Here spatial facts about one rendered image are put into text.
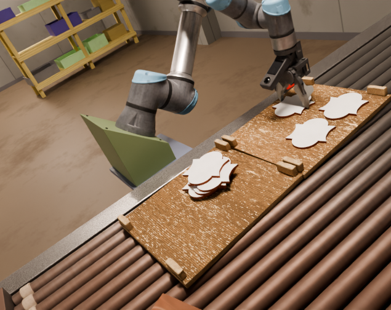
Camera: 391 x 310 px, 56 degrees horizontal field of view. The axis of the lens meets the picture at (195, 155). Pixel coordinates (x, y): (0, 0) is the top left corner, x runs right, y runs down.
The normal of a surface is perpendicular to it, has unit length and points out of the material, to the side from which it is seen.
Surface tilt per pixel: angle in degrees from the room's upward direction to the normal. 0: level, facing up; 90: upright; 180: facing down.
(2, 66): 90
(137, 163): 90
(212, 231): 0
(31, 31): 90
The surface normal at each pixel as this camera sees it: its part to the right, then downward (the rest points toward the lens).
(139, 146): 0.55, 0.28
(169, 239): -0.35, -0.78
